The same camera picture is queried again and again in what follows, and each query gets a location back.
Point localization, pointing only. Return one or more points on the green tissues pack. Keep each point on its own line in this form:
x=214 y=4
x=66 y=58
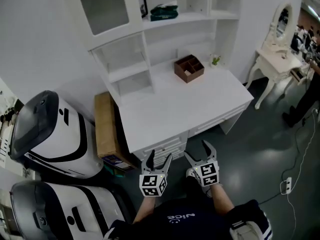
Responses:
x=163 y=12

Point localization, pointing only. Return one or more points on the teal bag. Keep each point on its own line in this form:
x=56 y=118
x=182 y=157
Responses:
x=113 y=170

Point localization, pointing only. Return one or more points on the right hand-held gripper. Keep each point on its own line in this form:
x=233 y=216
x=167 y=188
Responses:
x=208 y=172

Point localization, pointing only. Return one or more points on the small green plant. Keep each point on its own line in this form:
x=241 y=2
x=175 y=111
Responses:
x=215 y=60

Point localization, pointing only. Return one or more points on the brown wooden organizer box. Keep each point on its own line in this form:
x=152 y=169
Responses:
x=191 y=75

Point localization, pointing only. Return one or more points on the person's dark shirt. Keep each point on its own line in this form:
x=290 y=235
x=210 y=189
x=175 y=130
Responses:
x=190 y=221

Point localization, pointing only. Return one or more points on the black picture frame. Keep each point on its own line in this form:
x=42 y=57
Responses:
x=143 y=6

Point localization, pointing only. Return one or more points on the person's white right shoe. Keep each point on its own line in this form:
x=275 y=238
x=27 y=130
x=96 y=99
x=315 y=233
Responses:
x=190 y=172

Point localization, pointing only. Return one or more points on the person's left forearm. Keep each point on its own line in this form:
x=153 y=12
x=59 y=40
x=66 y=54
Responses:
x=146 y=209

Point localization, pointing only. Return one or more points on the person's right forearm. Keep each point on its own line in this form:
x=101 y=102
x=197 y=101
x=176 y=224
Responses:
x=221 y=200

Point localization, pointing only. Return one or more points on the white power strip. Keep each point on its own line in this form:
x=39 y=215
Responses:
x=286 y=185

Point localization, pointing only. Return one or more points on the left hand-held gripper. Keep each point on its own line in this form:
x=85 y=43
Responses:
x=152 y=185

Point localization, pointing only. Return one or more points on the white shelf compartment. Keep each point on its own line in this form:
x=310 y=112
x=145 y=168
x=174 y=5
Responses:
x=192 y=1

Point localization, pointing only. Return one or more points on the flat cardboard box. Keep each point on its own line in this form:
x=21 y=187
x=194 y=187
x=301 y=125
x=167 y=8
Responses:
x=105 y=126

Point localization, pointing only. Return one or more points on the oval cream vanity mirror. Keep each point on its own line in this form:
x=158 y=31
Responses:
x=282 y=24

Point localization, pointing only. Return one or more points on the cream vanity table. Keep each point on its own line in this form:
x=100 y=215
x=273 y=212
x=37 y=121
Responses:
x=277 y=64

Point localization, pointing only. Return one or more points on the white desk hutch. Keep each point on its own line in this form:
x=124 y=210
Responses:
x=117 y=56

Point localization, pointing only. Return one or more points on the white and black robot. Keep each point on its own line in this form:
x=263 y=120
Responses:
x=62 y=209
x=62 y=139

